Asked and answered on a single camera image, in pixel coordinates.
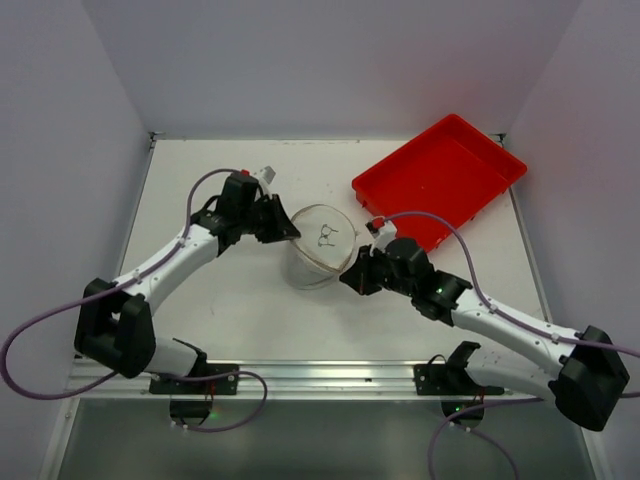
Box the purple cable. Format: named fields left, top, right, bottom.
left=367, top=210, right=640, bottom=480
left=2, top=168, right=251, bottom=400

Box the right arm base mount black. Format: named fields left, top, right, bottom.
left=413, top=341, right=505, bottom=417

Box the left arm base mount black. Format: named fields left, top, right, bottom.
left=149, top=363, right=239, bottom=426

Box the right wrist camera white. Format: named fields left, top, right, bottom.
left=365, top=216, right=397, bottom=253

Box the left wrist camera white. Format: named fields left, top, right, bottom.
left=254, top=166, right=276, bottom=188

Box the aluminium mounting rail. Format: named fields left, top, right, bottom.
left=83, top=354, right=554, bottom=402

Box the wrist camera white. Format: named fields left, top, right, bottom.
left=254, top=166, right=276, bottom=188
left=365, top=216, right=397, bottom=253

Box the white mesh laundry bag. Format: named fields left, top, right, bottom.
left=282, top=204, right=357, bottom=290

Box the red plastic tray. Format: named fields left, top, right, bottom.
left=351, top=114, right=528, bottom=228

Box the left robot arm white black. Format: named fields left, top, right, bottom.
left=74, top=167, right=300, bottom=378

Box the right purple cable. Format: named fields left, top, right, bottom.
left=367, top=210, right=640, bottom=480

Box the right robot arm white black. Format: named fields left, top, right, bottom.
left=340, top=238, right=630, bottom=432

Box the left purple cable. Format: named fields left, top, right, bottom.
left=2, top=168, right=251, bottom=400

